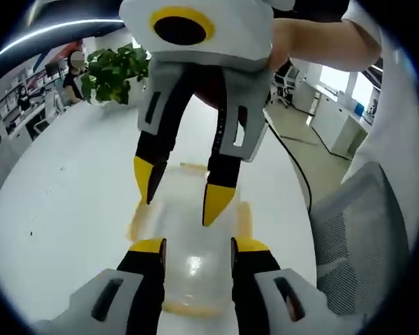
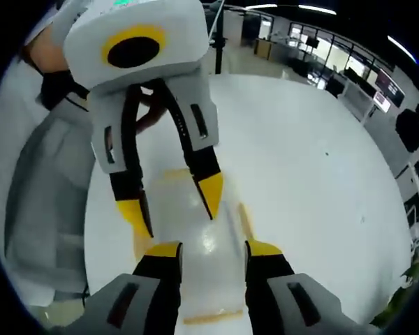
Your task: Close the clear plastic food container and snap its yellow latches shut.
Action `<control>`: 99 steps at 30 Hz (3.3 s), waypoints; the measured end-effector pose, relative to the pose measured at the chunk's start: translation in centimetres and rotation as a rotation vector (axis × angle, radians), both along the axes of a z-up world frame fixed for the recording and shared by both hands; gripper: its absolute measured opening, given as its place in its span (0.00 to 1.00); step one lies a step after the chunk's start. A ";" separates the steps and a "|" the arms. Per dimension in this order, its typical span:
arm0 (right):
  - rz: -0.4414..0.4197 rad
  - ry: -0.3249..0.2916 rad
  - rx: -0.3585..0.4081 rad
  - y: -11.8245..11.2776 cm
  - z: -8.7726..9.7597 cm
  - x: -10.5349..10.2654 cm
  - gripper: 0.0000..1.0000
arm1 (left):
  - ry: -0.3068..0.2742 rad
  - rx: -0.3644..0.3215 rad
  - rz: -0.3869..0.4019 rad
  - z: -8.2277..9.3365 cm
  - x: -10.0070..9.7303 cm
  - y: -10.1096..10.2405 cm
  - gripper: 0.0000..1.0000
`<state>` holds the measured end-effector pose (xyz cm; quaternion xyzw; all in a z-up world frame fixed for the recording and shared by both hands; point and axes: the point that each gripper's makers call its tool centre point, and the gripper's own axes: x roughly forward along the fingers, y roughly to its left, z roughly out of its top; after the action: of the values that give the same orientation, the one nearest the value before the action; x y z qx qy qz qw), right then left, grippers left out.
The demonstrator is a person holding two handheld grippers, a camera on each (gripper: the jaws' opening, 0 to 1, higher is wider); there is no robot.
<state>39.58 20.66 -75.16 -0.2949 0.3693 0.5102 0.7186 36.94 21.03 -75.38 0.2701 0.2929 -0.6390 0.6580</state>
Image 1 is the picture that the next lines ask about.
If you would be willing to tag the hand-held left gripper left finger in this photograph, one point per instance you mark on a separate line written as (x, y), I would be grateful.
(77, 314)

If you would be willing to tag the small black monitor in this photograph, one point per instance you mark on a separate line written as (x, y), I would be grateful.
(52, 68)

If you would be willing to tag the person's arm, white sleeve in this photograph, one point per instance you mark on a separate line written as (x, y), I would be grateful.
(398, 122)

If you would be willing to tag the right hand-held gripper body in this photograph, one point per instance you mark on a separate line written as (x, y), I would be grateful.
(230, 31)

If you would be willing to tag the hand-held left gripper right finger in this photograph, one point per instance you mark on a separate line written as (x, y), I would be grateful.
(321, 310)

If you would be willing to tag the clear container with yellow buckle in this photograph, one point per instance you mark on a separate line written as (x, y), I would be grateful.
(195, 265)

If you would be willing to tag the grey mesh office chair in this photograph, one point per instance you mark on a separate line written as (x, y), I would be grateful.
(356, 227)

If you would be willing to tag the long curved ceiling light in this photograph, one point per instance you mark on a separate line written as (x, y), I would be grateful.
(56, 33)

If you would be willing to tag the green potted plant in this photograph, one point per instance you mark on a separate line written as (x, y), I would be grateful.
(115, 70)

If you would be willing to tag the black office chair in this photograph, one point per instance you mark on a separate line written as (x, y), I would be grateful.
(286, 83)

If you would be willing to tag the shelf of white boxes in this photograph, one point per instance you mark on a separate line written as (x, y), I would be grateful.
(7, 99)

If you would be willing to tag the white office desk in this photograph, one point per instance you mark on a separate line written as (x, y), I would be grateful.
(335, 118)

